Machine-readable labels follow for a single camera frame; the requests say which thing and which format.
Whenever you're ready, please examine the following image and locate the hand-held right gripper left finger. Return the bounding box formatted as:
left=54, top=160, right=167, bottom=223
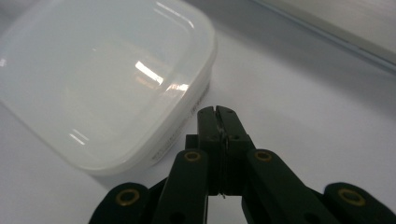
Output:
left=185, top=105, right=224, bottom=197

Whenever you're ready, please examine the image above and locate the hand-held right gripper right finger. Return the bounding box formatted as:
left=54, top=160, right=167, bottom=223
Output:
left=216, top=105, right=257, bottom=197

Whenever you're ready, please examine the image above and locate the white lidded plastic container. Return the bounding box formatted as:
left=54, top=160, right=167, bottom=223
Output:
left=0, top=0, right=219, bottom=177

